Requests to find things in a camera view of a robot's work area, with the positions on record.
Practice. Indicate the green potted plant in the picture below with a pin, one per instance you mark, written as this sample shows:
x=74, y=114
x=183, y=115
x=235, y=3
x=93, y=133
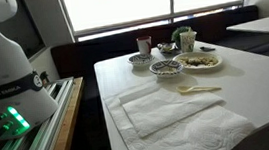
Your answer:
x=177, y=33

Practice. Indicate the dark wall panel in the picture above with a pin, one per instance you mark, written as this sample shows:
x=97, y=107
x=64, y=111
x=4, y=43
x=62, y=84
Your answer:
x=22, y=29

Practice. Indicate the window with metal frame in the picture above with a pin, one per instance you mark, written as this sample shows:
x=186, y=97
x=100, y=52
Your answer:
x=117, y=6

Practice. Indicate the dark snack packet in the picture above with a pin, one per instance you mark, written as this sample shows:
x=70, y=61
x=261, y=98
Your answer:
x=168, y=48

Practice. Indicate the dark upholstered bench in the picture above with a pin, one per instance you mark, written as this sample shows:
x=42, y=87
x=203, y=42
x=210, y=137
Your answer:
x=105, y=49

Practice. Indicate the floral paper cup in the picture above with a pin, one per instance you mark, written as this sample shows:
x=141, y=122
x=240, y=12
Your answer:
x=188, y=42

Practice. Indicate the white dinner plate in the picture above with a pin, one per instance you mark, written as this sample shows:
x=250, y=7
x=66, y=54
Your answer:
x=197, y=67

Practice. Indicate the white cloth towel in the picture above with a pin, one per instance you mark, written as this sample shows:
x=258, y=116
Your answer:
x=188, y=139

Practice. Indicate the blue patterned bowl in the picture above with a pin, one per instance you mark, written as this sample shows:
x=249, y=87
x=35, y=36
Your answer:
x=165, y=69
x=140, y=60

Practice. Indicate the white side table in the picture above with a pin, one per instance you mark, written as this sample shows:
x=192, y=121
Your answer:
x=263, y=26

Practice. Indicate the wooden base board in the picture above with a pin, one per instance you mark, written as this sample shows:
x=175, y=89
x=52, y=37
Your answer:
x=64, y=139

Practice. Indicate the red and white mug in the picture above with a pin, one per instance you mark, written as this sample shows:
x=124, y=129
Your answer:
x=144, y=45

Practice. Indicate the small folded paper towel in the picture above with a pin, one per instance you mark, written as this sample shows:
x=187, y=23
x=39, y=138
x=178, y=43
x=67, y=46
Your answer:
x=165, y=110

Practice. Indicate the aluminium profile frame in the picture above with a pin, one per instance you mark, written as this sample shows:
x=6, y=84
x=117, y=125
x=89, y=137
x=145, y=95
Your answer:
x=38, y=145

